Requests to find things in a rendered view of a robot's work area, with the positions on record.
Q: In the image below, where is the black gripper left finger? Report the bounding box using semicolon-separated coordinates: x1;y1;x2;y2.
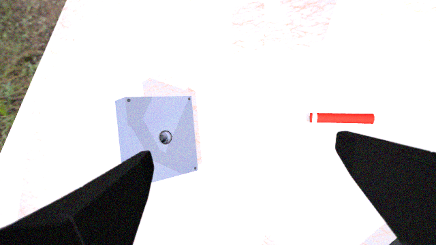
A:
0;150;155;245

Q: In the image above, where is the red peg with white band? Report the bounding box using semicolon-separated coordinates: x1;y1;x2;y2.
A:
309;113;375;124

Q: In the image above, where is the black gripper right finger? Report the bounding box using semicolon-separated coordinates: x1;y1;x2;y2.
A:
334;131;436;245

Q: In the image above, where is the pale blue flat panel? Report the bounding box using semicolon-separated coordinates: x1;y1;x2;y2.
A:
115;96;198;182

